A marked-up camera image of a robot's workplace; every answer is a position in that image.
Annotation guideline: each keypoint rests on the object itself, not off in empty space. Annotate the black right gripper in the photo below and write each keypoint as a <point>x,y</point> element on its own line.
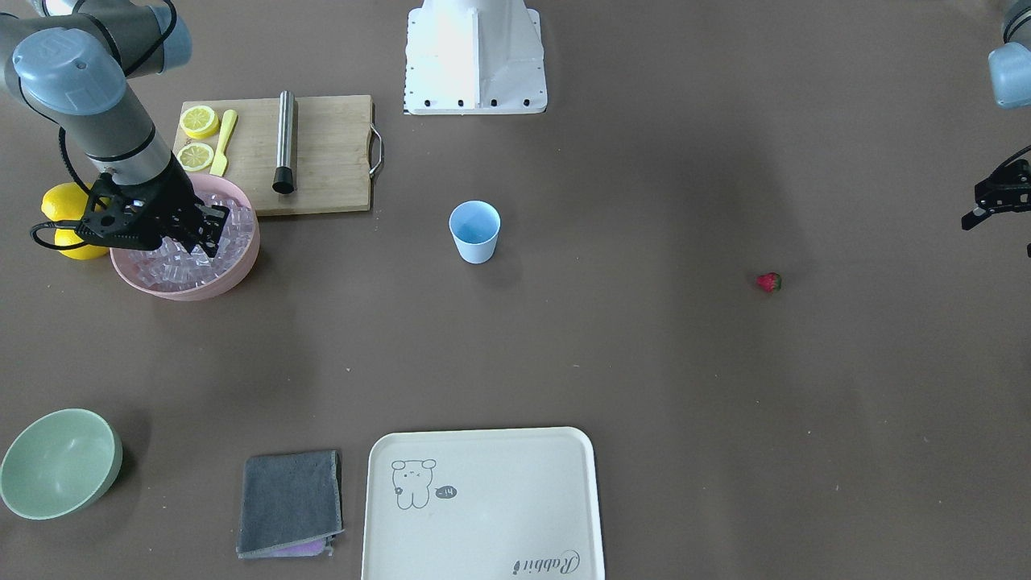
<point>167,196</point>

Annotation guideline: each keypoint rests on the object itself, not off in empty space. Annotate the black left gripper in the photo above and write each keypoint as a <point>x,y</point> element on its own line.
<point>1001,194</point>

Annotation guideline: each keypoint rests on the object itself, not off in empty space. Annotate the red strawberry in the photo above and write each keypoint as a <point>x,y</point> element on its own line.
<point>770,282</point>

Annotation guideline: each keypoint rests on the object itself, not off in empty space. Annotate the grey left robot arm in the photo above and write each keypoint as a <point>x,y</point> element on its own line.
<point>1009,66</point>

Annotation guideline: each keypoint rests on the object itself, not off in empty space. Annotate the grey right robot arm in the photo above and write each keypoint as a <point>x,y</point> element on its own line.
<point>71,63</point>

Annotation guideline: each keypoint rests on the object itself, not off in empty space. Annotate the clear ice cube pile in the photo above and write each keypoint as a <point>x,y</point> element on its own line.
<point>171,268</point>

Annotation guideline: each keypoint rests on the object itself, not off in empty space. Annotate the light blue cup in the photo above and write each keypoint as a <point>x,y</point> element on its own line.
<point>475,227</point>

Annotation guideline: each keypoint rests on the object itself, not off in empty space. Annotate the pink bowl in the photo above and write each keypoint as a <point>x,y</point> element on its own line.
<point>221,285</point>

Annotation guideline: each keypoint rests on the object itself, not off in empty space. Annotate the yellow plastic knife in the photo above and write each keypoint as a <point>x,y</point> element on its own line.
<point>220,161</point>

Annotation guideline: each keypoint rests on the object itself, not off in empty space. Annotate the lemon half lower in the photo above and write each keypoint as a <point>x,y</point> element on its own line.
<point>195,157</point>

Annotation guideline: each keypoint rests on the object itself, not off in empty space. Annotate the lemon half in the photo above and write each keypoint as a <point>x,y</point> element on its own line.
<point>195,157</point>
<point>199,122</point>

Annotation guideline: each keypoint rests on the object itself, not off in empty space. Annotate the wooden cutting board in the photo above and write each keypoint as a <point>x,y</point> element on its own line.
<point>334,161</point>

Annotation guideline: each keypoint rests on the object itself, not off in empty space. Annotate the steel muddler black tip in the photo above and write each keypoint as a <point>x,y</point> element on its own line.
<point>284,181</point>

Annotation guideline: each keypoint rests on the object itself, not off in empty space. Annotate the lemon half upper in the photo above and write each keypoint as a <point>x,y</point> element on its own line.
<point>199,122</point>

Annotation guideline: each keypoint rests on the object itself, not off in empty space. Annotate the yellow lemon lower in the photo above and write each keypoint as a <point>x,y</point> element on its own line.
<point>72,246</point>

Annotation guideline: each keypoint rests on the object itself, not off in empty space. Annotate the yellow lemon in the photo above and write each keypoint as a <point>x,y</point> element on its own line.
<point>67,202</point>
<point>72,246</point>

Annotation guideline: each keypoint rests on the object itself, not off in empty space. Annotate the yellow lemon upper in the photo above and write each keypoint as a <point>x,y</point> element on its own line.
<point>67,202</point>

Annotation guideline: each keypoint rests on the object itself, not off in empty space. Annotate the green bowl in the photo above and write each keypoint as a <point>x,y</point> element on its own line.
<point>61,464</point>

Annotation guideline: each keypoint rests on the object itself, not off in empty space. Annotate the grey folded cloth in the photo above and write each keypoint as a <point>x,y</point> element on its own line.
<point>290,505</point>

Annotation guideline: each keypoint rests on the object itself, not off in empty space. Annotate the cream rabbit tray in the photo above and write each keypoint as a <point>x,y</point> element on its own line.
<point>483,504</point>

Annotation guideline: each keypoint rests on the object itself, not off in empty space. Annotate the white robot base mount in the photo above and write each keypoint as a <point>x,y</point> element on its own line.
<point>474,58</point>

